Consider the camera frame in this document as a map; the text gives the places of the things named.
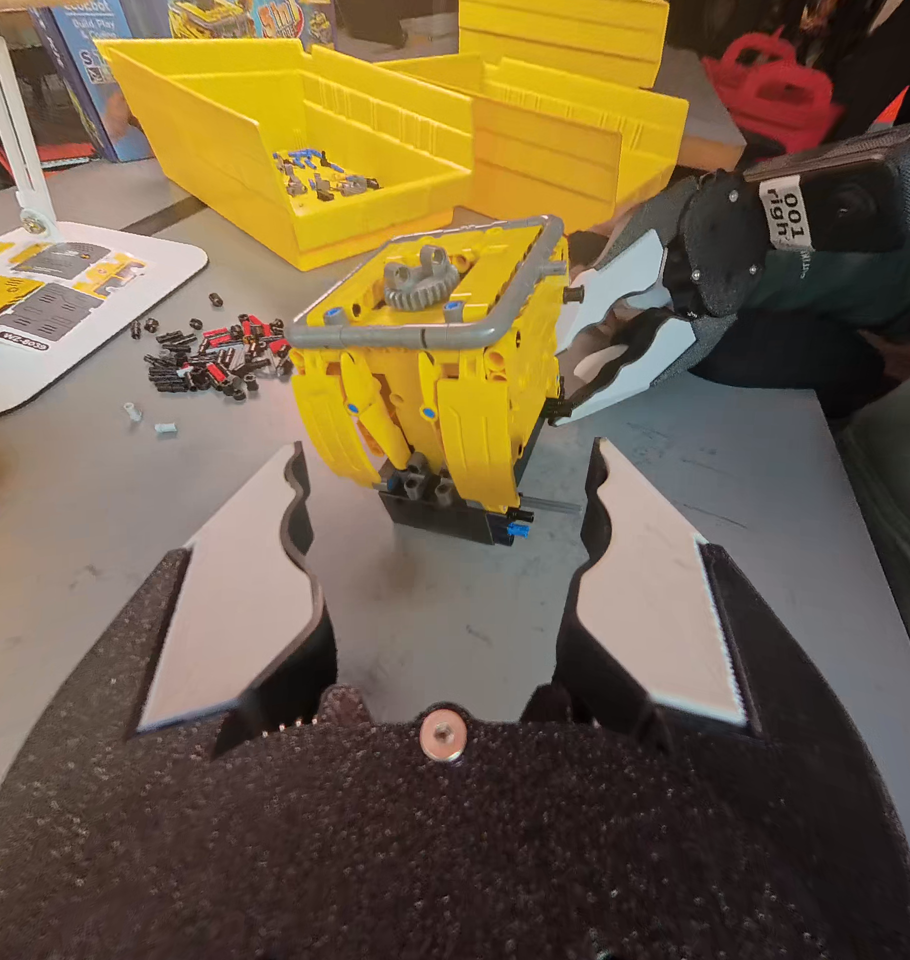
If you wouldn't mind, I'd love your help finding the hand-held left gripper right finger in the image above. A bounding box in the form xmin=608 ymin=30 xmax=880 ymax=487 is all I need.
xmin=556 ymin=437 xmax=750 ymax=753

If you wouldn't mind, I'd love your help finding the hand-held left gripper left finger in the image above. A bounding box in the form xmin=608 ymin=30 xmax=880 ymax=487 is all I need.
xmin=134 ymin=442 xmax=338 ymax=759

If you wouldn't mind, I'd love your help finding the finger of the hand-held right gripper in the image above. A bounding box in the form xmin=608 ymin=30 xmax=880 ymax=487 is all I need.
xmin=556 ymin=227 xmax=670 ymax=357
xmin=548 ymin=307 xmax=700 ymax=429

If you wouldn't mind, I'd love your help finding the yellow and black lego model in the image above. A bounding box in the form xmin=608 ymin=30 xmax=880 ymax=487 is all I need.
xmin=286 ymin=213 xmax=584 ymax=549

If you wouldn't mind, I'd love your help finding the pile of black red pins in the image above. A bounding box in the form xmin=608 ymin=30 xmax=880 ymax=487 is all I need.
xmin=132 ymin=313 xmax=296 ymax=400

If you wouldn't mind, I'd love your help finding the person's right forearm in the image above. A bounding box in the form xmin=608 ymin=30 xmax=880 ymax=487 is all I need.
xmin=747 ymin=123 xmax=910 ymax=324

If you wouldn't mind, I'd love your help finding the black padded armrest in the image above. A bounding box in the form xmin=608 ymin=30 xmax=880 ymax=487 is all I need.
xmin=687 ymin=311 xmax=887 ymax=420

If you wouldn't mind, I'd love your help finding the empty yellow plastic bin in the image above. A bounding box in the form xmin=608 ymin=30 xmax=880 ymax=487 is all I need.
xmin=380 ymin=56 xmax=690 ymax=231
xmin=458 ymin=0 xmax=671 ymax=91

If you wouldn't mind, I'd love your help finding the red plastic basket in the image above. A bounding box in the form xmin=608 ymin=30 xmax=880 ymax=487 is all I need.
xmin=706 ymin=26 xmax=846 ymax=155

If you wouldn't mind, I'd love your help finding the heap of grey blue pieces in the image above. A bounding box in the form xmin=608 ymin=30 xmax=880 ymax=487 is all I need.
xmin=271 ymin=148 xmax=383 ymax=201

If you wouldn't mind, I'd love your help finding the yellow grey sticker sheet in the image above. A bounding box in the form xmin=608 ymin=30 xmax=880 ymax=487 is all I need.
xmin=0 ymin=240 xmax=149 ymax=352

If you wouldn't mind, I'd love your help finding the yellow bin with many pieces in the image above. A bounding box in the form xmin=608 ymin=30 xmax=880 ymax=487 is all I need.
xmin=95 ymin=37 xmax=475 ymax=273

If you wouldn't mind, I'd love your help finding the white stand pole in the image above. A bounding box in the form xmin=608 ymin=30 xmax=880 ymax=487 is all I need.
xmin=0 ymin=11 xmax=56 ymax=235

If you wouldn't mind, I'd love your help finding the blue robot kit box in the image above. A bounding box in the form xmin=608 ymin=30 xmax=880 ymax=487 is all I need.
xmin=31 ymin=0 xmax=341 ymax=164

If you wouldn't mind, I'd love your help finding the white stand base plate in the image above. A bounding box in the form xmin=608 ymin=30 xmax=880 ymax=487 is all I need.
xmin=0 ymin=221 xmax=210 ymax=421

